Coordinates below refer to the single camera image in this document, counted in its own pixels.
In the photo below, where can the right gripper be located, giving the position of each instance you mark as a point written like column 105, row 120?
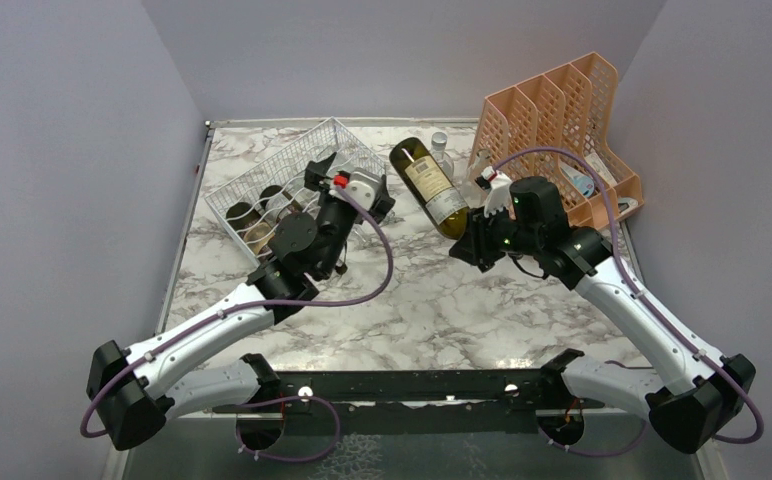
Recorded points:
column 479, row 248

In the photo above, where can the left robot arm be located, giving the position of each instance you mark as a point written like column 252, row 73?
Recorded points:
column 134, row 391

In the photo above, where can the green wine bottle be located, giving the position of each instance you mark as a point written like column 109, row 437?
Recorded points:
column 252, row 226
column 276, row 203
column 433, row 190

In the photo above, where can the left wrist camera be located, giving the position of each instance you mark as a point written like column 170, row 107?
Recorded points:
column 361, row 185

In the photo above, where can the black mounting rail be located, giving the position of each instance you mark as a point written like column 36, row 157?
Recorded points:
column 311, row 403

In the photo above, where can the white wire wine rack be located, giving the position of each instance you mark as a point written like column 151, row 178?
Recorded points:
column 286, row 169

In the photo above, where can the peach plastic file organizer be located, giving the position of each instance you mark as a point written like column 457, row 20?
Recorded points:
column 567, row 107

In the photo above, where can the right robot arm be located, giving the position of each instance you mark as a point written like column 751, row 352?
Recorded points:
column 690, row 390

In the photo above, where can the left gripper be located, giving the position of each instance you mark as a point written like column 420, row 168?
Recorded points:
column 382, row 205

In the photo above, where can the clear round liquor bottle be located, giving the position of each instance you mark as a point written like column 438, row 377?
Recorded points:
column 438, row 150

